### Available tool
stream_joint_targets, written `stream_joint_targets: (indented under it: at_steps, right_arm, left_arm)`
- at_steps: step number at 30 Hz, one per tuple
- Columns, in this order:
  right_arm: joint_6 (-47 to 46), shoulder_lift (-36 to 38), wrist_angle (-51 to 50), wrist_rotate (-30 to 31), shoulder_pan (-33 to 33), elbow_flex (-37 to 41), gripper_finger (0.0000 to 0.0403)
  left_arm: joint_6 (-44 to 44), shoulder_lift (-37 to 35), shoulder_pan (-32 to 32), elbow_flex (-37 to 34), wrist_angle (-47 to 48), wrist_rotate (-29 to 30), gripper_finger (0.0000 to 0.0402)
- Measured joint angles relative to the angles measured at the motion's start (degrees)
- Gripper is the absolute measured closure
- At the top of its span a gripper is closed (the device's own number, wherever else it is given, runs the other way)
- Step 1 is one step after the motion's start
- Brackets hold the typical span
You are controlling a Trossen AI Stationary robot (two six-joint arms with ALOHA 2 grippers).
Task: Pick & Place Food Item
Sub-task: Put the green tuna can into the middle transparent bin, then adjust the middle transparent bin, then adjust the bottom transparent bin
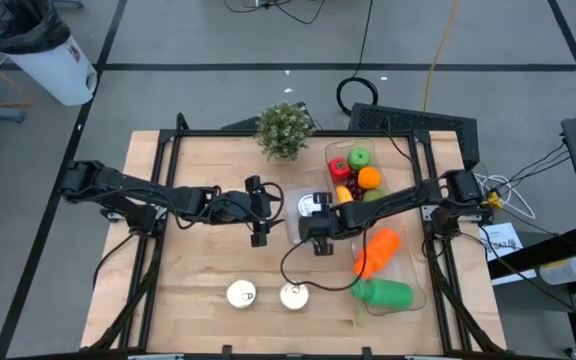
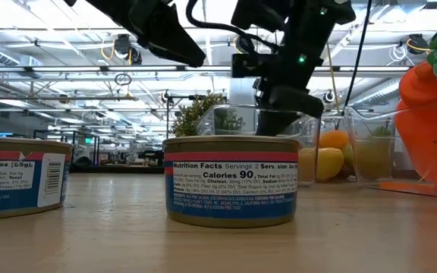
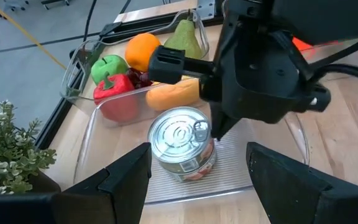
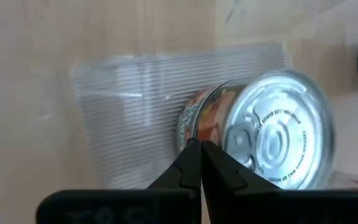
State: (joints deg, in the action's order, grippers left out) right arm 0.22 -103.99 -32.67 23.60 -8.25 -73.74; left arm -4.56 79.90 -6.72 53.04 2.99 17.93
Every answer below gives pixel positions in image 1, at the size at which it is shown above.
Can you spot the yellow toy fruit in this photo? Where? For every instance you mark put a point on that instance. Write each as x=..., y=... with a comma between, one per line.
x=344, y=194

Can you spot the green potted plant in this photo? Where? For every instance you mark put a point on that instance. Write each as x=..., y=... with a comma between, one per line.
x=284, y=131

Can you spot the orange plastic bottle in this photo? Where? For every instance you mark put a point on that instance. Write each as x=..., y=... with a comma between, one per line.
x=378, y=252

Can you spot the white paper sheet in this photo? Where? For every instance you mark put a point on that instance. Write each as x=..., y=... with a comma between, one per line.
x=505, y=240

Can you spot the white trash bin black bag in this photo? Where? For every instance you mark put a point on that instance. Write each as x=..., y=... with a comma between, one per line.
x=53, y=70

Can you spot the green plastic bottle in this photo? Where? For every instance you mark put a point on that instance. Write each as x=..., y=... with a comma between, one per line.
x=385, y=293

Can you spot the red toy bell pepper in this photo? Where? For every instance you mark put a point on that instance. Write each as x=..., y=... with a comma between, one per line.
x=339, y=170

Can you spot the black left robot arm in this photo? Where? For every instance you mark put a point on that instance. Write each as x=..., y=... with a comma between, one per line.
x=138, y=187

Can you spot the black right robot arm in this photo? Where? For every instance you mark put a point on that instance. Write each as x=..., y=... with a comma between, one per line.
x=403, y=197

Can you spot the translucent plastic container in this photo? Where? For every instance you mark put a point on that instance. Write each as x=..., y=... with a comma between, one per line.
x=560, y=270

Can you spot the toy orange fruit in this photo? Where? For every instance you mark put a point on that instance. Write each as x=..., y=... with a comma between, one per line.
x=369, y=178

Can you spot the clear plastic bin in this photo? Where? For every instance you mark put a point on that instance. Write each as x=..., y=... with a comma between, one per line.
x=338, y=147
x=293, y=225
x=408, y=260

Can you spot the green toy apple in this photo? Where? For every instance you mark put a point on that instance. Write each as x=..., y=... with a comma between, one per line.
x=358, y=159

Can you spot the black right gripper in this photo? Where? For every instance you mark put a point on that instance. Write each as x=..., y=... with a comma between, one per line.
x=323, y=225

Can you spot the green toy pear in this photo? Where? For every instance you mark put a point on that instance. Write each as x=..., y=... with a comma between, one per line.
x=374, y=195

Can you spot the black table frame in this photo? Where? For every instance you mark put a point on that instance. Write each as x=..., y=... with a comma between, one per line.
x=208, y=134

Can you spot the salmon-picture silver tin can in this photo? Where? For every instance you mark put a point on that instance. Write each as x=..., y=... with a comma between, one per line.
x=307, y=204

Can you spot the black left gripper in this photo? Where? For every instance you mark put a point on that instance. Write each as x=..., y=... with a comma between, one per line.
x=240, y=207

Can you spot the blue-label gold tin can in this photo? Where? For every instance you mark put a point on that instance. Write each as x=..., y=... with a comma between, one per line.
x=241, y=294
x=294, y=296

